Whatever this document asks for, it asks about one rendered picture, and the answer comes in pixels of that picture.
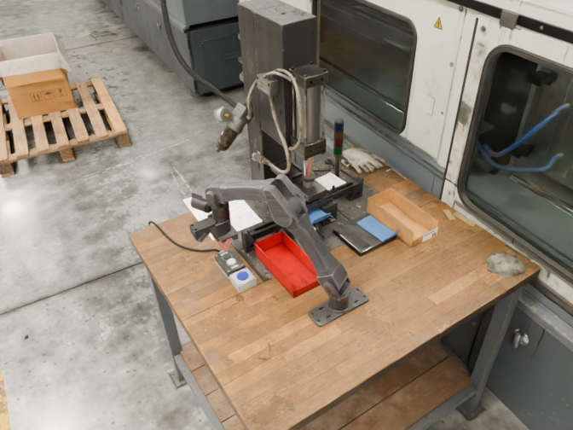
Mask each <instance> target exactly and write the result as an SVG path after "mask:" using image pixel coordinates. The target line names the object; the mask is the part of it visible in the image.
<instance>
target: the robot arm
mask: <svg viewBox="0 0 573 430"><path fill-rule="evenodd" d="M281 191H282V193H283V195H284V196H283V195H282V194H281ZM191 195H192V198H191V202H190V204H191V207H192V208H194V209H197V210H200V211H202V212H206V213H210V212H212V213H211V214H209V215H207V218H205V219H202V220H200V221H198V222H195V223H193V224H190V225H189V228H190V232H191V234H192V237H193V238H194V239H195V240H196V241H197V242H202V241H203V240H204V239H205V238H206V237H207V236H208V235H209V234H210V233H211V235H212V237H213V238H214V239H215V241H216V242H217V243H218V245H219V246H220V247H221V248H222V250H224V251H226V250H228V248H229V245H230V243H231V241H232V240H237V239H239V234H238V232H237V230H236V229H235V228H234V227H233V226H232V225H231V220H230V211H229V201H233V200H257V201H264V202H266V203H268V206H269V210H270V212H271V215H272V218H273V219H274V221H275V222H276V223H277V224H279V225H280V226H282V227H286V228H287V229H288V231H290V232H291V233H292V234H293V235H294V237H295V238H296V239H297V241H298V242H299V244H300V245H301V247H302V248H303V250H304V251H305V252H306V254H307V256H308V257H309V259H310V261H311V263H312V264H313V265H314V267H315V272H316V274H317V275H318V277H317V278H316V279H317V281H318V282H319V283H320V284H321V286H322V288H323V289H324V291H325V293H326V294H328V297H329V300H328V301H326V302H324V303H322V304H320V305H318V306H317V307H315V308H313V309H311V310H309V311H308V316H309V317H310V318H311V319H312V320H313V321H314V323H315V324H316V325H317V326H318V327H319V328H322V327H324V326H325V325H327V324H329V323H331V322H332V321H334V320H336V319H338V318H340V317H341V316H343V315H345V314H347V313H349V312H350V311H353V310H355V309H356V308H357V307H359V306H361V305H364V304H365V303H367V302H368V301H369V297H368V296H367V295H366V294H365V293H364V292H363V291H362V290H361V289H360V288H359V287H358V286H354V287H353V288H349V285H350V284H351V281H350V278H349V277H348V272H347V270H346V269H345V267H344V266H343V264H342V263H341V262H339V261H338V260H337V259H336V258H335V257H334V256H333V255H332V254H331V253H330V252H329V250H328V249H327V247H326V246H325V244H324V242H323V241H322V239H321V238H320V236H319V235H318V234H317V232H316V230H315V228H314V226H313V224H312V223H311V221H310V217H309V215H308V213H307V211H308V209H307V208H306V206H305V199H304V197H303V196H302V195H301V194H300V193H299V192H298V190H297V189H296V188H295V186H294V185H293V184H292V182H291V181H290V180H289V178H288V177H287V176H286V175H284V174H279V175H278V176H277V177H276V178H270V179H266V180H239V179H234V178H230V177H219V178H218V179H217V180H216V181H215V182H213V183H212V184H211V185H210V186H209V187H208V188H206V189H202V188H201V187H198V188H197V189H196V190H195V191H194V192H193V193H191ZM224 242H225V246H223V244H222V243H224Z"/></svg>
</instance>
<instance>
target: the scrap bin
mask: <svg viewBox="0 0 573 430"><path fill-rule="evenodd" d="M254 248H255V255H256V257H257V258H258V259H259V260H260V261H261V262H262V263H263V265H264V266H265V267H266V268H267V269H268V270H269V272H270V273H271V274H272V275H273V276H274V277H275V278H276V280H277V281H278V282H279V283H280V284H281V285H282V287H283V288H284V289H286V291H287V292H288V293H289V294H290V295H291V296H292V297H293V298H296V297H298V296H299V295H301V294H303V293H306V292H308V291H310V290H311V289H313V288H316V287H318V286H320V285H321V284H320V283H319V282H318V281H317V279H316V278H317V277H318V275H317V274H316V272H315V267H314V265H313V264H312V263H311V261H310V259H309V257H308V256H307V254H306V253H305V252H304V251H303V250H302V249H301V248H300V247H299V246H298V245H297V244H296V243H295V242H294V241H293V240H292V239H291V238H290V237H289V236H288V235H287V234H286V233H285V232H284V231H283V230H282V231H280V232H278V233H275V234H273V235H270V236H268V237H266V238H264V239H262V240H260V241H256V242H254Z"/></svg>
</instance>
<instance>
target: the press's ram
mask: <svg viewBox="0 0 573 430"><path fill-rule="evenodd" d="M272 164H273V165H275V166H277V167H278V168H280V169H281V170H283V171H284V170H286V168H287V158H285V159H283V160H279V161H276V162H275V163H272ZM313 167H314V156H313V157H310V158H309V159H308V160H304V169H301V168H300V167H299V166H297V165H296V164H295V163H294V162H292V161H291V169H290V171H289V172H288V173H286V174H284V175H286V176H287V177H288V178H289V180H290V181H291V182H292V184H293V185H294V186H295V188H296V189H297V190H298V192H299V193H300V194H301V195H302V196H303V197H304V199H305V206H306V208H307V209H308V211H307V212H310V211H312V210H315V209H316V208H318V207H321V206H324V205H326V204H328V203H330V202H333V194H332V193H331V192H330V191H329V190H327V189H326V188H325V187H323V186H322V185H321V184H320V183H318V182H317V181H316V180H315V174H314V173H313ZM270 170H271V171H273V172H274V173H275V174H276V175H277V176H278V175H279V174H281V173H279V172H277V171H276V170H275V169H273V168H272V167H270Z"/></svg>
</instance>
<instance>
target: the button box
mask: <svg viewBox="0 0 573 430"><path fill-rule="evenodd" d="M151 223H152V224H154V225H155V226H156V227H157V228H158V229H159V230H160V231H161V233H162V234H163V235H164V236H165V237H166V238H167V239H169V240H170V241H171V242H173V243H174V244H176V245H177V246H179V247H181V248H184V249H188V250H191V251H195V252H211V251H217V252H219V254H217V255H215V256H214V258H215V262H216V263H217V265H218V266H219V268H220V269H221V270H222V271H223V273H224V274H225V276H226V277H227V278H228V279H230V278H229V275H231V274H233V273H235V272H236V271H238V270H242V269H244V268H246V266H245V265H244V264H243V262H242V261H241V260H240V259H239V257H238V256H237V255H236V254H235V253H234V251H233V250H232V249H231V248H230V249H229V250H226V251H224V250H222V251H220V250H219V249H216V248H214V249H205V250H200V249H194V248H190V247H185V246H183V245H180V244H179V243H177V242H175V241H173V240H172V239H171V238H170V237H169V236H168V235H167V234H166V233H165V232H164V231H163V230H162V229H161V228H160V227H159V226H158V225H157V224H156V223H155V222H154V221H149V222H148V224H151ZM225 253H230V254H231V258H232V259H235V262H236V263H235V264H233V265H229V264H228V262H227V261H228V260H226V259H223V255H224V254H225Z"/></svg>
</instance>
